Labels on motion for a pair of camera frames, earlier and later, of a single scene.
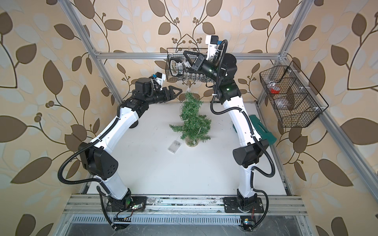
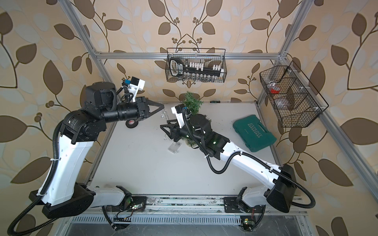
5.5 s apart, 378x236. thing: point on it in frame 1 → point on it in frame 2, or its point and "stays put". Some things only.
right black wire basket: x=295 y=101 stays put
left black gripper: x=170 y=96 → x=140 y=107
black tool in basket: x=176 y=67 stays put
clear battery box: x=174 y=146 stays put
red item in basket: x=273 y=91 stays put
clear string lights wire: x=188 y=89 → x=162 y=116
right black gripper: x=202 y=64 → x=176 y=131
